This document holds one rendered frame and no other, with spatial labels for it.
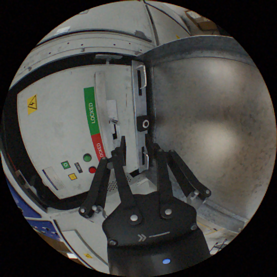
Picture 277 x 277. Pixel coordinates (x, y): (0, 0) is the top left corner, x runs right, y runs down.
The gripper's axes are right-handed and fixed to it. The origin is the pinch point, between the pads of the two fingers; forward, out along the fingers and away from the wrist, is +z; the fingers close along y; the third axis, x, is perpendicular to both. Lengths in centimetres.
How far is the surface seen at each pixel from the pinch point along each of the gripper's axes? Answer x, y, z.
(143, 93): 11.7, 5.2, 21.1
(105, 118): 4.8, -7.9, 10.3
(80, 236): -42, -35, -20
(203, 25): 122, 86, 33
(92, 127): 2.0, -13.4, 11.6
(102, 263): -50, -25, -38
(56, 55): 28.8, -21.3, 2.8
